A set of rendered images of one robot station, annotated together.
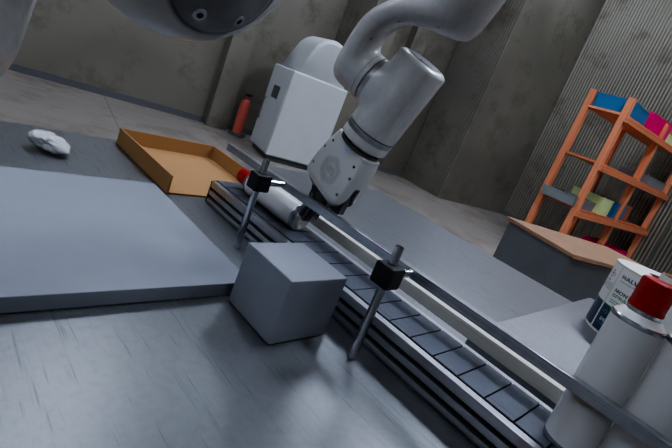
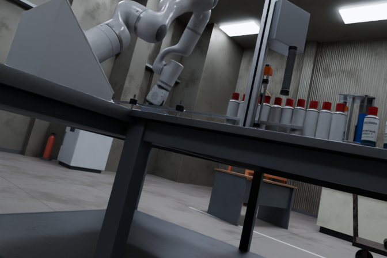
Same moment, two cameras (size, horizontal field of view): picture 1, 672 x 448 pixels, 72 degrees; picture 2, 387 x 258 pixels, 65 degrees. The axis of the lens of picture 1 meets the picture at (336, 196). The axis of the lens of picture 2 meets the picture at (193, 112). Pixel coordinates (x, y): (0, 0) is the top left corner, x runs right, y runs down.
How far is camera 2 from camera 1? 101 cm
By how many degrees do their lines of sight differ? 24
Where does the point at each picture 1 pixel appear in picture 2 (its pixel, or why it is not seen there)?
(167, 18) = (154, 38)
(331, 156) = (154, 92)
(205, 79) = (23, 126)
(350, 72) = (158, 67)
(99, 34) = not seen: outside the picture
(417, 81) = (177, 67)
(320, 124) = (102, 143)
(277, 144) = (77, 158)
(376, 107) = (166, 75)
